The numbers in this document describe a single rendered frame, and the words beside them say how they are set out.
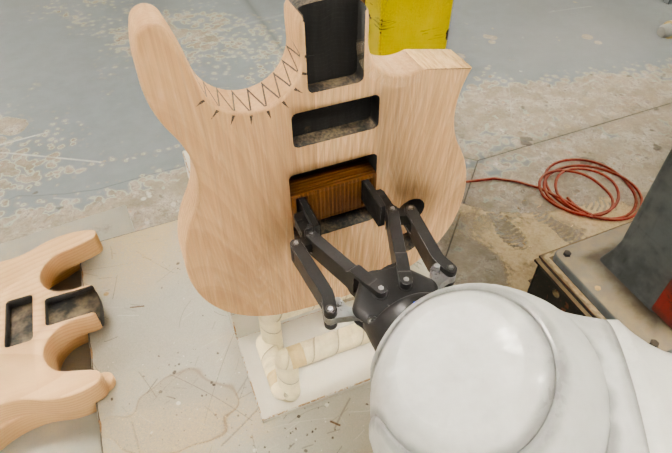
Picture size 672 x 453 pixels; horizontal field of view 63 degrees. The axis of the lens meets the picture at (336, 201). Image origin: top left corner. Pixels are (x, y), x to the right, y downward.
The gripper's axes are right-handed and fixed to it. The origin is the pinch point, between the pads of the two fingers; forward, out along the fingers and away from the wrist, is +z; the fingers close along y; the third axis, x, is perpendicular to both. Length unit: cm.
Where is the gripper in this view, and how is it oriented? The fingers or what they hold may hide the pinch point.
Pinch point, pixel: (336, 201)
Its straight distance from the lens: 60.1
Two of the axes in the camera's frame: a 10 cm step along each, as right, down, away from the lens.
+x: -0.1, -7.3, -6.9
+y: 9.3, -2.6, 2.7
